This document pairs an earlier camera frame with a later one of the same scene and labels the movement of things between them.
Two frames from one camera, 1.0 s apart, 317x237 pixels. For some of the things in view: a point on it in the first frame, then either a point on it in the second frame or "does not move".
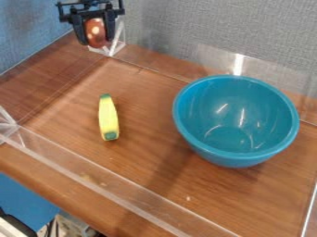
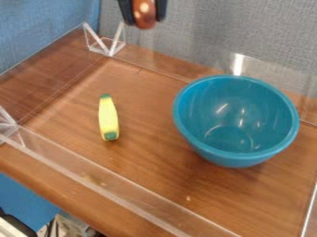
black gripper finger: [77, 19] to [127, 8]
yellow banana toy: [109, 118] does not move
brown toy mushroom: [96, 33] to [144, 12]
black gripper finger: [109, 17] to [161, 9]
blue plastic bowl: [239, 119] does not move
